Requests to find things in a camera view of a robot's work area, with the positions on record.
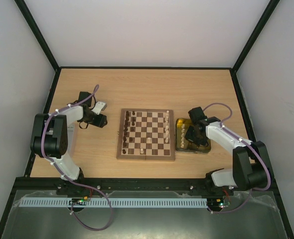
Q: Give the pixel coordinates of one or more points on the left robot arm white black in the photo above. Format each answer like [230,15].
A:
[49,137]

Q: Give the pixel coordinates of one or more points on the wooden folding chess board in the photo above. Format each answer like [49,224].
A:
[144,123]

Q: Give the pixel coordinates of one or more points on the grey slotted cable duct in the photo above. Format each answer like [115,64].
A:
[115,202]

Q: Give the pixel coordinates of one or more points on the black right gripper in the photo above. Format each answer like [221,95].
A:
[190,133]

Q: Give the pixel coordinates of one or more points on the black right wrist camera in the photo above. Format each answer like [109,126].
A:
[196,115]

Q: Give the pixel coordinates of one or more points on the black frame rail front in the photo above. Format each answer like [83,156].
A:
[194,187]

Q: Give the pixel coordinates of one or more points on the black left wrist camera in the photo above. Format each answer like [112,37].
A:
[85,97]

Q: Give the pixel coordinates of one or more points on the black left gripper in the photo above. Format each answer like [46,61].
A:
[99,122]

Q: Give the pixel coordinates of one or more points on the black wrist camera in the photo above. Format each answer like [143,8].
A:
[85,97]
[196,115]

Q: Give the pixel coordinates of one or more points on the gold metal tray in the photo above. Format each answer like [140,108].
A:
[183,129]

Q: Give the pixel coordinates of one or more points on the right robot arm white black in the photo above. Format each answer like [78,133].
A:
[251,166]

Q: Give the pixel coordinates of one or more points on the dark queen piece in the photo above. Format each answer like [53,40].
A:
[126,129]

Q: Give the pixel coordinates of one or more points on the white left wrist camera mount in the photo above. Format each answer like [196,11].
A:
[99,107]

